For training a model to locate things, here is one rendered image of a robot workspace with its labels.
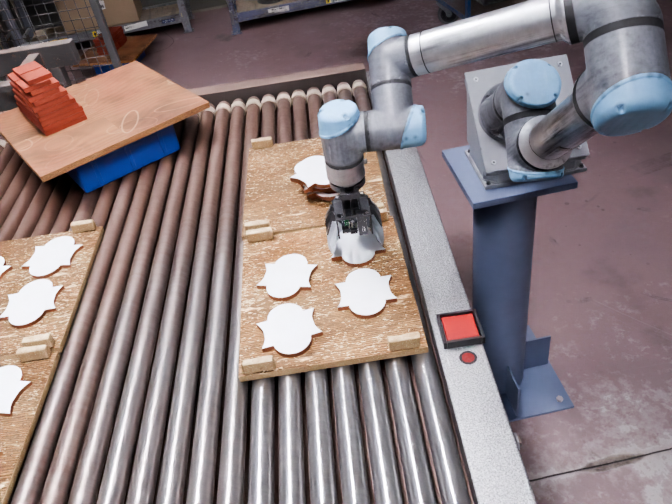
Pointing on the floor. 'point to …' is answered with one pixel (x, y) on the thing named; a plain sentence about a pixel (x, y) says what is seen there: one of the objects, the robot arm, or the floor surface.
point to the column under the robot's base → (510, 288)
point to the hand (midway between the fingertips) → (356, 244)
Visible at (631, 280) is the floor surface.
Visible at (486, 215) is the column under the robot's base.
